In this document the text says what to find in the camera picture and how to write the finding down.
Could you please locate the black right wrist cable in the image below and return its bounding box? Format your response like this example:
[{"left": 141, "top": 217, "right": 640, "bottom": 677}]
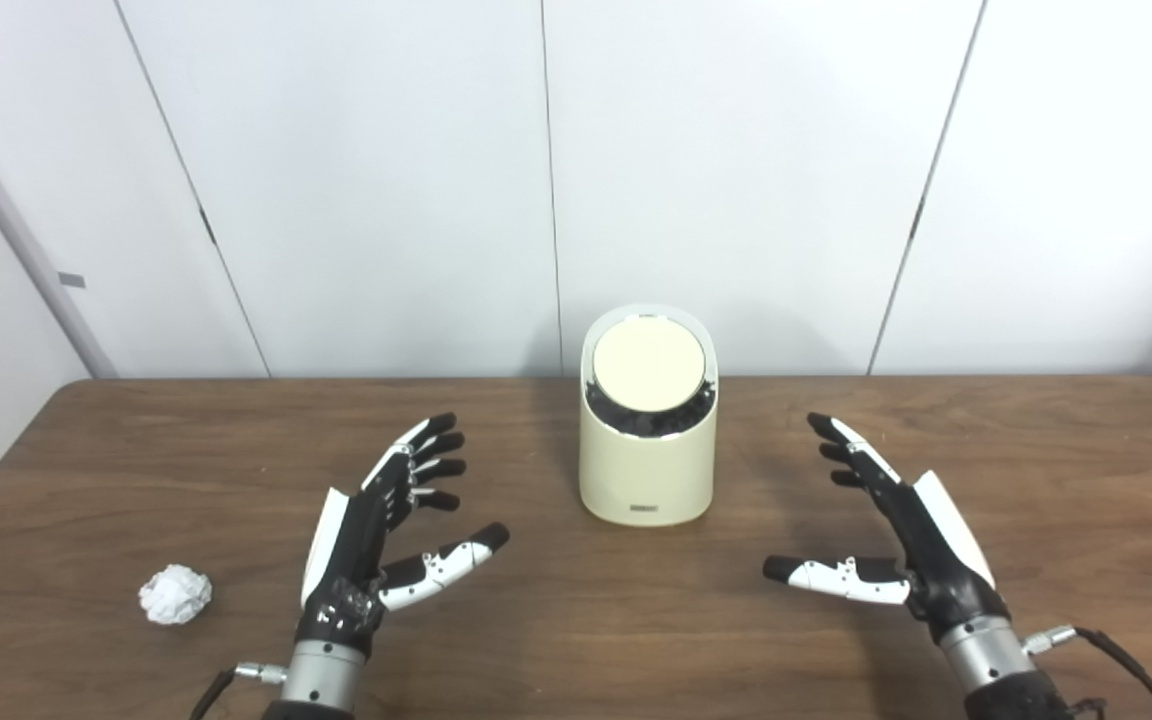
[{"left": 1024, "top": 625, "right": 1152, "bottom": 720}]

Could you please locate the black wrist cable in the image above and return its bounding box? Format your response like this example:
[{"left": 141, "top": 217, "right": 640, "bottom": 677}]
[
  {"left": 1024, "top": 625, "right": 1152, "bottom": 720},
  {"left": 188, "top": 662, "right": 289, "bottom": 720}
]

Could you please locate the cream-colored bin body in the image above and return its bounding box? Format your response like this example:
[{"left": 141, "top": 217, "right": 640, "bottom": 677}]
[{"left": 579, "top": 305, "right": 720, "bottom": 527}]

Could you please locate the grey wall corner post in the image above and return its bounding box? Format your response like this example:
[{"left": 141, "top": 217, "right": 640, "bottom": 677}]
[{"left": 0, "top": 72, "right": 120, "bottom": 379}]

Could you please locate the black bin liner bag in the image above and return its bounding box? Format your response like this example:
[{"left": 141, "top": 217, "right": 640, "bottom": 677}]
[{"left": 586, "top": 378, "right": 717, "bottom": 439}]

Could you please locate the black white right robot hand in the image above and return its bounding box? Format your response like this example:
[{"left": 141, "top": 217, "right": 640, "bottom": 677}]
[{"left": 762, "top": 412, "right": 1013, "bottom": 646}]

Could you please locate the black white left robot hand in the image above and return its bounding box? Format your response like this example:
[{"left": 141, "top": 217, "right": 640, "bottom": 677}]
[{"left": 294, "top": 412, "right": 511, "bottom": 661}]

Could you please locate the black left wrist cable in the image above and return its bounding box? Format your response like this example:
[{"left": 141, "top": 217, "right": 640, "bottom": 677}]
[{"left": 188, "top": 662, "right": 289, "bottom": 720}]

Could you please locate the cream round bin lid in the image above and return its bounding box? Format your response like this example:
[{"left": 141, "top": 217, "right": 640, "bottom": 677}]
[{"left": 592, "top": 314, "right": 707, "bottom": 411}]

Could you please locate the white paper ball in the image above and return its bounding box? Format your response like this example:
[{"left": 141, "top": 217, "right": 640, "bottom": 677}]
[{"left": 138, "top": 564, "right": 213, "bottom": 626}]

